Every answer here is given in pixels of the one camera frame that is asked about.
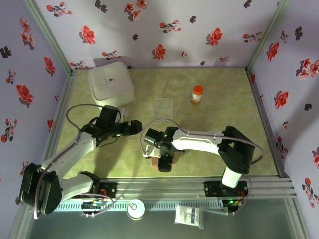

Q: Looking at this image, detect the perforated metal strip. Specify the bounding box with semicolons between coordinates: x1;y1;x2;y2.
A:
34;201;222;212

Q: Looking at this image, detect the grey base cable loop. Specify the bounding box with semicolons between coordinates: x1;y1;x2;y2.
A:
81;193;115;218
219;177;255;216

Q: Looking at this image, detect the brown leather card holder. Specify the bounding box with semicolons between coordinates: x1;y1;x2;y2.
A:
150;154;177;168

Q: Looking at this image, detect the small controller circuit board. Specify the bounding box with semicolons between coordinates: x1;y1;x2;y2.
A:
220;198;244;215
81;199;106;213

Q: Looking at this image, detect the aluminium frame post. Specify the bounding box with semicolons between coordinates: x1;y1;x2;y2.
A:
245;0;291;74
22;0;78;77

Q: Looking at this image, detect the aluminium frame leg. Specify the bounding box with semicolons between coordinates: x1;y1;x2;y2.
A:
7;198;38;239
284;196;314;239

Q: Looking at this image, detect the white plastic packet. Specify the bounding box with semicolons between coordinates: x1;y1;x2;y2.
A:
174;204;205;230

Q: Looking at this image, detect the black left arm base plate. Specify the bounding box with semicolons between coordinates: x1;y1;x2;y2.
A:
92;181;118;199

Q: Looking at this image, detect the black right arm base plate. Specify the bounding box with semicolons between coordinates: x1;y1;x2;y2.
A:
203;181;249;198

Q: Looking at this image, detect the silver tin can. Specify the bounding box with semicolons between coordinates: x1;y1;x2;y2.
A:
126;199;146;221

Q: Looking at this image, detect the grey left arm cable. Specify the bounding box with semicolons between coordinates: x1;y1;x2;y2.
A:
33;104;123;220

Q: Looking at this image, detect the aluminium frame cross rail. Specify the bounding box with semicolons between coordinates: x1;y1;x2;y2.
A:
23;175;299;200

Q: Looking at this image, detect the orange pill bottle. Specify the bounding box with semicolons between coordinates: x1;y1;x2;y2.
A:
191;85;205;105

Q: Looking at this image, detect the aluminium side rail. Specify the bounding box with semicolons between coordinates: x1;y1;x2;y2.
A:
41;71;78;180
246;69;293;179

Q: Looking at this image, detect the white square lidded box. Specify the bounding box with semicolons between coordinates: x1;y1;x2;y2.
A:
87;61;136;109

